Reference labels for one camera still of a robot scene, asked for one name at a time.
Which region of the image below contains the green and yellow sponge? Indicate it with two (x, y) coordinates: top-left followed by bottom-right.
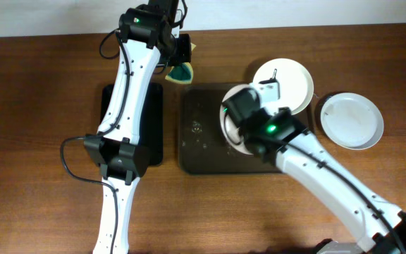
(165, 43), (196, 85)

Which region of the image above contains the white plate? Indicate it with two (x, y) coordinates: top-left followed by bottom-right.
(250, 58), (314, 115)
(319, 92), (385, 150)
(219, 84), (259, 155)

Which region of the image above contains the black rectangular sponge tray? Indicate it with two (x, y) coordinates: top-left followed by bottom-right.
(86, 83), (164, 168)

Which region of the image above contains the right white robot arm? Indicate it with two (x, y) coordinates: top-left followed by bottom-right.
(220, 80), (406, 253)

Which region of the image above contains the dark brown serving tray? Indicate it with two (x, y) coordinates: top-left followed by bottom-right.
(178, 83), (279, 175)

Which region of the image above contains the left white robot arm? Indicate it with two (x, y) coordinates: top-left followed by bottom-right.
(84, 1), (191, 253)

